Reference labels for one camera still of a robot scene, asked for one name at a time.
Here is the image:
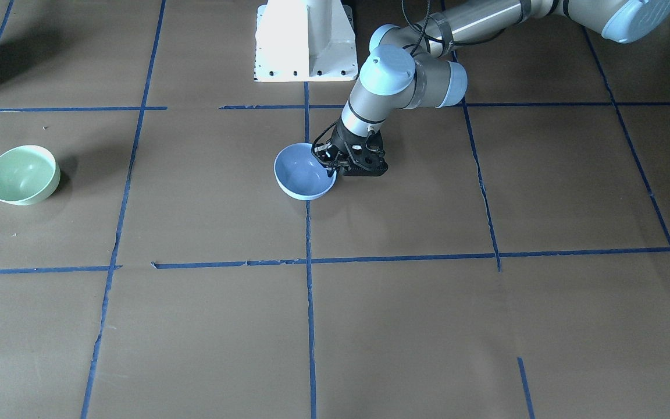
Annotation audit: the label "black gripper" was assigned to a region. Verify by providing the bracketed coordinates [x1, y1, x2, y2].
[312, 122, 389, 177]

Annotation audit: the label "blue bowl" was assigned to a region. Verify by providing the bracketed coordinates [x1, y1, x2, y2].
[273, 143, 337, 201]

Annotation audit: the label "green bowl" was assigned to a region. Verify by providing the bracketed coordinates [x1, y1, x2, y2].
[0, 145, 61, 206]

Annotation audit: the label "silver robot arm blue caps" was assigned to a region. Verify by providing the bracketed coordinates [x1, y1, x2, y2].
[311, 1, 670, 177]

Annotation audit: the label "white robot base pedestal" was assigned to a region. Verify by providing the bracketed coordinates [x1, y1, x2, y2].
[254, 1, 358, 83]

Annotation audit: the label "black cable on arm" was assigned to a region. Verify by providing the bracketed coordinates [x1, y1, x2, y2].
[400, 0, 507, 56]

